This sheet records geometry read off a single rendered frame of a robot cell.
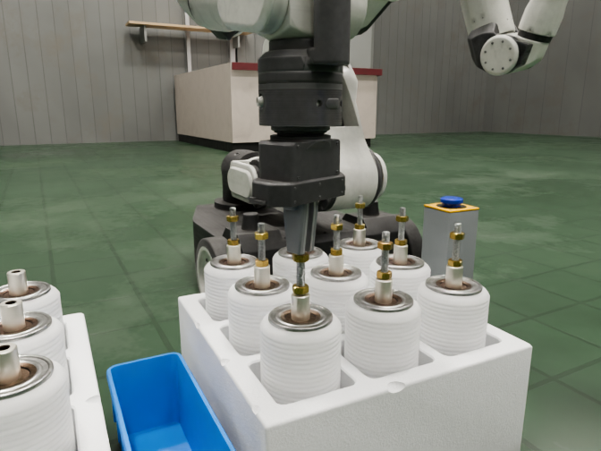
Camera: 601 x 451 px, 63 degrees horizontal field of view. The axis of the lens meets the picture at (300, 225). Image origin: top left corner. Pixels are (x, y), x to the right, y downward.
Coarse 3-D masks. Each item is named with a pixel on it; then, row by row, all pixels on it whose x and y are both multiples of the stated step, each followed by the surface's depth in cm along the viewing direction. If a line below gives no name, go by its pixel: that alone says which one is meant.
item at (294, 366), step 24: (264, 336) 55; (288, 336) 53; (312, 336) 53; (336, 336) 55; (264, 360) 56; (288, 360) 53; (312, 360) 53; (336, 360) 56; (264, 384) 56; (288, 384) 54; (312, 384) 54; (336, 384) 56
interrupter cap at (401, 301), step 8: (368, 288) 65; (360, 296) 63; (368, 296) 63; (392, 296) 63; (400, 296) 63; (408, 296) 63; (360, 304) 60; (368, 304) 60; (376, 304) 60; (384, 304) 61; (392, 304) 61; (400, 304) 60; (408, 304) 60
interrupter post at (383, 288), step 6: (378, 282) 61; (384, 282) 60; (390, 282) 61; (378, 288) 61; (384, 288) 61; (390, 288) 61; (378, 294) 61; (384, 294) 61; (390, 294) 61; (378, 300) 61; (384, 300) 61; (390, 300) 61
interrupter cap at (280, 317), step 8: (288, 304) 60; (312, 304) 60; (272, 312) 58; (280, 312) 58; (288, 312) 58; (312, 312) 58; (320, 312) 58; (328, 312) 58; (272, 320) 55; (280, 320) 55; (288, 320) 56; (312, 320) 56; (320, 320) 55; (328, 320) 55; (280, 328) 54; (288, 328) 53; (296, 328) 53; (304, 328) 53; (312, 328) 53; (320, 328) 54
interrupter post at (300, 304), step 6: (294, 294) 56; (306, 294) 56; (294, 300) 56; (300, 300) 55; (306, 300) 56; (294, 306) 56; (300, 306) 55; (306, 306) 56; (294, 312) 56; (300, 312) 56; (306, 312) 56; (294, 318) 56; (300, 318) 56; (306, 318) 56
